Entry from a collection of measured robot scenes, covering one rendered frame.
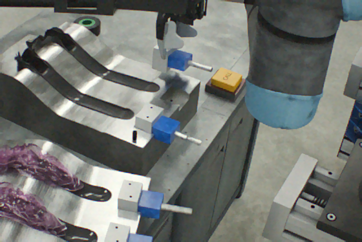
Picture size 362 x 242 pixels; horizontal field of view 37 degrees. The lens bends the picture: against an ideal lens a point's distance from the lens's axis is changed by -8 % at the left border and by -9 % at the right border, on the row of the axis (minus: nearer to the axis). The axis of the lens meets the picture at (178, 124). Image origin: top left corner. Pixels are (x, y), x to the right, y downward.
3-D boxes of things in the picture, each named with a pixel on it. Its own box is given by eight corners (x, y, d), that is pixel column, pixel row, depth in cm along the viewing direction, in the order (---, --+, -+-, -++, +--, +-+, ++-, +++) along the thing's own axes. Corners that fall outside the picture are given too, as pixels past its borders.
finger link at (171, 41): (177, 66, 120) (184, 25, 116) (152, 60, 122) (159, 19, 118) (183, 64, 122) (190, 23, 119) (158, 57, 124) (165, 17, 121)
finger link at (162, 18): (159, 41, 118) (166, 2, 115) (152, 39, 119) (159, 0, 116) (169, 38, 122) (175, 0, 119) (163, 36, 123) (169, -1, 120)
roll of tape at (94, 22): (83, 23, 161) (83, 13, 159) (105, 30, 159) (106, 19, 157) (67, 35, 155) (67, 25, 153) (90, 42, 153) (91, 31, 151)
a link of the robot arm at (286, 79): (308, 76, 61) (326, -11, 54) (320, 142, 52) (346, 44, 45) (239, 66, 61) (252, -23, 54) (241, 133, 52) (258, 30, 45)
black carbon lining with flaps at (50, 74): (163, 92, 126) (166, 55, 120) (125, 133, 114) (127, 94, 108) (41, 50, 136) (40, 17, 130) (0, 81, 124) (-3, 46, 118)
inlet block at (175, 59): (214, 76, 127) (217, 54, 124) (205, 85, 123) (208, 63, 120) (161, 60, 131) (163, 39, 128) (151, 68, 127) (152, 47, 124)
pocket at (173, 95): (188, 107, 125) (189, 92, 123) (177, 120, 121) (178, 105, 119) (169, 99, 126) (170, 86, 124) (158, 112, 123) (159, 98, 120)
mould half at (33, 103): (196, 112, 133) (203, 63, 124) (141, 181, 114) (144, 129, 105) (30, 52, 147) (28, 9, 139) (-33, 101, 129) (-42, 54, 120)
